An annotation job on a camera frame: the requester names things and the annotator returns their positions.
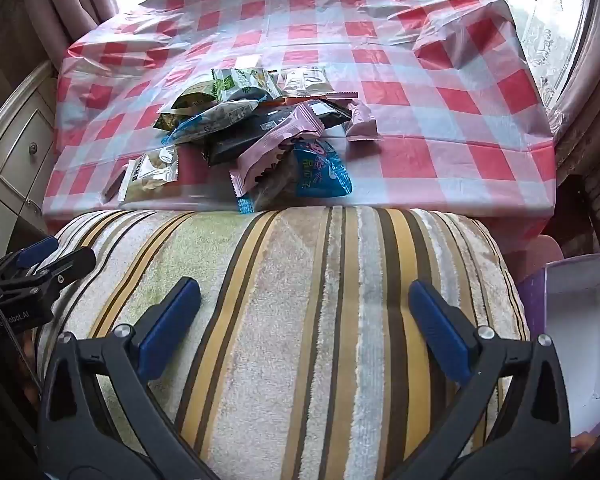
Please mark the dark green snack packet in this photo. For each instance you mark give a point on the dark green snack packet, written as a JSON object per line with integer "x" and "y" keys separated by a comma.
{"x": 167, "y": 122}
{"x": 195, "y": 97}

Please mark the round metal drawer knob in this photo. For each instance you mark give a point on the round metal drawer knob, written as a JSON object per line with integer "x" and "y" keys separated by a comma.
{"x": 32, "y": 148}

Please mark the pink plastic object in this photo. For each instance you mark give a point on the pink plastic object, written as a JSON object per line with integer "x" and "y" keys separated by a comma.
{"x": 540, "y": 260}

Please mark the pinkish brown curtain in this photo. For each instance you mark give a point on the pinkish brown curtain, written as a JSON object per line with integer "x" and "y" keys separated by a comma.
{"x": 65, "y": 0}

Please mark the red white checkered tablecloth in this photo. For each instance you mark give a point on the red white checkered tablecloth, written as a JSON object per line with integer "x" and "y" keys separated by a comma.
{"x": 430, "y": 110}

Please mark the white lace curtain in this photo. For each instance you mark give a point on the white lace curtain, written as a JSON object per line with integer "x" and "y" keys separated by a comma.
{"x": 545, "y": 20}

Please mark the striped plush blanket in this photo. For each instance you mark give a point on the striped plush blanket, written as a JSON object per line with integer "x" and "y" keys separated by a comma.
{"x": 305, "y": 335}

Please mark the large blue puffed snack packet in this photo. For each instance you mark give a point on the large blue puffed snack packet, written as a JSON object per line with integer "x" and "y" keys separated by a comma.
{"x": 315, "y": 170}

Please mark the white box purple sides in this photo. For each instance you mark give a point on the white box purple sides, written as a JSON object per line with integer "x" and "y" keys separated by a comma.
{"x": 580, "y": 340}

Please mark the small blue puffed snack packet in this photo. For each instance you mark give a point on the small blue puffed snack packet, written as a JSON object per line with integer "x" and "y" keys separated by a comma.
{"x": 210, "y": 120}

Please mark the pinkish floral curtain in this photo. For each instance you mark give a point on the pinkish floral curtain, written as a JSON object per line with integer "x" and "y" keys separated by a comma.
{"x": 597, "y": 110}

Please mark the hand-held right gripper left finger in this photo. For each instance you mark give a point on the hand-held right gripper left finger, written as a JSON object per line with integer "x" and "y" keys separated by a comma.
{"x": 172, "y": 325}

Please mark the green white snack packet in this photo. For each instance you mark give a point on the green white snack packet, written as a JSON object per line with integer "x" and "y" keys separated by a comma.
{"x": 240, "y": 82}

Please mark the small black snack packet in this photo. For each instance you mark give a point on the small black snack packet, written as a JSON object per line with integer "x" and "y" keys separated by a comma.
{"x": 330, "y": 112}

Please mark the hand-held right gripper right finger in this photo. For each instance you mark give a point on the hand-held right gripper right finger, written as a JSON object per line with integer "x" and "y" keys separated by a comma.
{"x": 440, "y": 330}

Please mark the cream dresser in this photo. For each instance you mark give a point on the cream dresser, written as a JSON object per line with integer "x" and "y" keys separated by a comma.
{"x": 15, "y": 170}

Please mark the cream snack packet grey label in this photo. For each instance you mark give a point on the cream snack packet grey label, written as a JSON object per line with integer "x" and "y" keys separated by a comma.
{"x": 147, "y": 175}

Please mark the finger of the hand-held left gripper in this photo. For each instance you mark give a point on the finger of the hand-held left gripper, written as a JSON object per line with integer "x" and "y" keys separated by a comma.
{"x": 37, "y": 251}
{"x": 72, "y": 262}

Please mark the pink snack packet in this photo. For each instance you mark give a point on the pink snack packet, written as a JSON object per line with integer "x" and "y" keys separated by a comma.
{"x": 362, "y": 120}
{"x": 270, "y": 160}

